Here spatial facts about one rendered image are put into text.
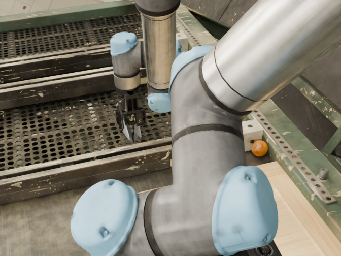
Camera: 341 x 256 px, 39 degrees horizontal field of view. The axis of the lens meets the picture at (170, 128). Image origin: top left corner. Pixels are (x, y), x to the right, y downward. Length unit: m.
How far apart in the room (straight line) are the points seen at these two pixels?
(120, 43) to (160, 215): 0.89
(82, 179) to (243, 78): 0.99
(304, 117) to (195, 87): 2.24
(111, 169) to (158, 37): 0.47
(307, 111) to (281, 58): 2.29
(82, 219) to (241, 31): 0.23
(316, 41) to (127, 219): 0.23
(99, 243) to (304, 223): 0.87
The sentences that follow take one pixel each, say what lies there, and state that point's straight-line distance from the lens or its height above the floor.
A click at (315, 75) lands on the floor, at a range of 2.74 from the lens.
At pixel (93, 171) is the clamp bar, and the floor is 1.36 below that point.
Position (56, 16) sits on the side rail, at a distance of 2.46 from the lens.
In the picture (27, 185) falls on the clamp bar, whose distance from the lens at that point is 1.36.
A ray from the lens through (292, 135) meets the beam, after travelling 1.50.
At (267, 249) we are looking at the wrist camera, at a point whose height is 1.43.
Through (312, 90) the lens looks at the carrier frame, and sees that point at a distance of 2.46.
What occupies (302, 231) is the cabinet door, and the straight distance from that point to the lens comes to 1.25.
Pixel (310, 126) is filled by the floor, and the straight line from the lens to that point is 2.65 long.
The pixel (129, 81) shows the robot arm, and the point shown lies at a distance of 1.35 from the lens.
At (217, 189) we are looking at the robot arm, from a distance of 0.43.
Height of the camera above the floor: 1.86
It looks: 29 degrees down
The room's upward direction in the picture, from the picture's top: 72 degrees counter-clockwise
